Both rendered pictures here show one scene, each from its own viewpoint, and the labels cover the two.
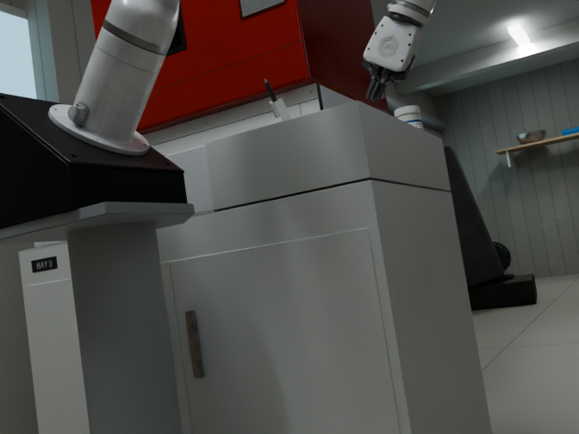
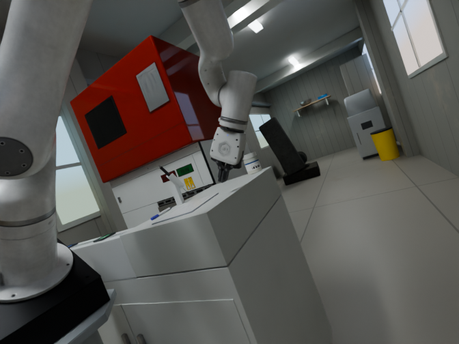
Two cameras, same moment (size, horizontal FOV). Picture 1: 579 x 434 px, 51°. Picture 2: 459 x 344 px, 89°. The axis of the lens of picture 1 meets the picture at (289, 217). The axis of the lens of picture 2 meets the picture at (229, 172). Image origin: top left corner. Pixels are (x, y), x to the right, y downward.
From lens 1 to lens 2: 0.70 m
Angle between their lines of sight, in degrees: 7
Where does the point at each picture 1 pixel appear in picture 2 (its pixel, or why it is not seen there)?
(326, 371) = not seen: outside the picture
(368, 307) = not seen: outside the picture
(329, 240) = (210, 304)
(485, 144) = (287, 108)
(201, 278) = (140, 317)
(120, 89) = (18, 256)
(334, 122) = (194, 227)
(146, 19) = (11, 207)
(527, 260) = (312, 151)
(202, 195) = (127, 268)
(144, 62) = (29, 233)
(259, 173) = (156, 257)
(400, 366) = not seen: outside the picture
